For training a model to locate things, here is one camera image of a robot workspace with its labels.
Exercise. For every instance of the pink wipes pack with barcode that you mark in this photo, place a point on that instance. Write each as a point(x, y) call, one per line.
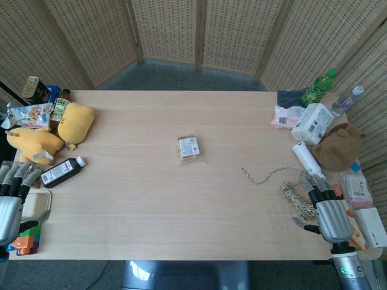
point(356, 190)

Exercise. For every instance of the striped twine bundle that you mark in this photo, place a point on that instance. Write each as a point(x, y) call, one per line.
point(297, 199)

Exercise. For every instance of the clear water bottle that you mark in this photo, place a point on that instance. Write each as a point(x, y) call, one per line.
point(344, 102)

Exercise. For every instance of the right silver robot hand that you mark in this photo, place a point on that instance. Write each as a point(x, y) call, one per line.
point(332, 217)

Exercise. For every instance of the yellow bread-shaped plush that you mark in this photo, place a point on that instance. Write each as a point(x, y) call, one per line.
point(75, 122)

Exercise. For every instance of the green soda bottle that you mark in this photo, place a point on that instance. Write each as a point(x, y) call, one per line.
point(316, 90)

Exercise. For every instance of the dark blue cloth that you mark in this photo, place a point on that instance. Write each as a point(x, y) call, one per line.
point(290, 98)

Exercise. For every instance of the colourful toy blocks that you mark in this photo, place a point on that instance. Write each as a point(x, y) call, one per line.
point(28, 241)

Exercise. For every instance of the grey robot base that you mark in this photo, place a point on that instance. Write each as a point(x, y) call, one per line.
point(181, 276)

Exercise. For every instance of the white cylindrical bottle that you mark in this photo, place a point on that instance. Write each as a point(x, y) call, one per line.
point(306, 158)

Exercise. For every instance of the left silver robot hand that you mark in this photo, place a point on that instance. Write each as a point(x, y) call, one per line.
point(10, 211)

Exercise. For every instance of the tea bottle with green label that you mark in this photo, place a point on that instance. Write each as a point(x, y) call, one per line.
point(60, 110)

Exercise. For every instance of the dark bottle with white cap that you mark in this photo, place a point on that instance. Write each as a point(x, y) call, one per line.
point(59, 173)

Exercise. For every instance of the pink plastic package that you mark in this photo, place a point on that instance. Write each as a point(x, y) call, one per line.
point(285, 117)

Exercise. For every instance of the yellow duck plush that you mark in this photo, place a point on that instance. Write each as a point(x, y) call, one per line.
point(36, 143)

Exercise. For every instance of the white cardboard box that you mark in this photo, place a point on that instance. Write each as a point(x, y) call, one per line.
point(372, 226)

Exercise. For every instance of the white tissue pack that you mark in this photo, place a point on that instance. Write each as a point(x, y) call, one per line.
point(313, 124)

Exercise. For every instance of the bamboo folding screen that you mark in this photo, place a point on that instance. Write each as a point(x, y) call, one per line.
point(169, 30)

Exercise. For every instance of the brown plush toy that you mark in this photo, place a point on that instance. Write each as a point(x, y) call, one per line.
point(338, 148)

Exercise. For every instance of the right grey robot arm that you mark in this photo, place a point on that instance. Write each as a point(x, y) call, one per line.
point(350, 272)

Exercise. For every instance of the blue box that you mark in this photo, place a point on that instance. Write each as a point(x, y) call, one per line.
point(54, 92)

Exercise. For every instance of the beige takeaway container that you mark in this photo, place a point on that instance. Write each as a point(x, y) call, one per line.
point(37, 202)

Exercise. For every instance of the white snack bag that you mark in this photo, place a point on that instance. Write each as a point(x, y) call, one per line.
point(30, 114)

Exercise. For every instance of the small snack packet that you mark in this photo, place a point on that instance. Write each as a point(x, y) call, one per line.
point(189, 147)

